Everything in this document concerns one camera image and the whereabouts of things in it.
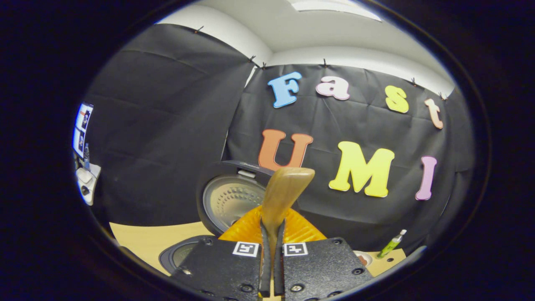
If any wooden spoon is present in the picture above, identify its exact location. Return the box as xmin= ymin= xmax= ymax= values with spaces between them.
xmin=261 ymin=167 xmax=316 ymax=296

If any large ceiling light panel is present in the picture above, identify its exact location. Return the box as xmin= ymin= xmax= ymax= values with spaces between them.
xmin=292 ymin=0 xmax=382 ymax=22

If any green drink bottle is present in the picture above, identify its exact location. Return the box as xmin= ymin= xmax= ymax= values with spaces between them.
xmin=377 ymin=229 xmax=408 ymax=259

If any dark grey rice cooker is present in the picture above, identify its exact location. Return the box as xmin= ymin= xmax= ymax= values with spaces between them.
xmin=159 ymin=160 xmax=277 ymax=275

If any black backdrop cloth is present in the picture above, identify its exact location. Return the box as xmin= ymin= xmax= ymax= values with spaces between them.
xmin=84 ymin=23 xmax=478 ymax=256

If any white round plate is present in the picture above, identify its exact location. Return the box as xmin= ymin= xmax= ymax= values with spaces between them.
xmin=353 ymin=251 xmax=374 ymax=267

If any white side desk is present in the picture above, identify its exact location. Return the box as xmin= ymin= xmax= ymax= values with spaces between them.
xmin=75 ymin=161 xmax=102 ymax=207

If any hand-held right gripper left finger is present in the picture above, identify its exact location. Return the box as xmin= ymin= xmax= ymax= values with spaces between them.
xmin=171 ymin=205 xmax=273 ymax=301

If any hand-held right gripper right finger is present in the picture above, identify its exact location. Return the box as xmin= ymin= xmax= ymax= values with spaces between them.
xmin=274 ymin=208 xmax=374 ymax=301

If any computer monitor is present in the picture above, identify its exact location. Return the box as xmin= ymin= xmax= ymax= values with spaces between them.
xmin=72 ymin=102 xmax=94 ymax=159

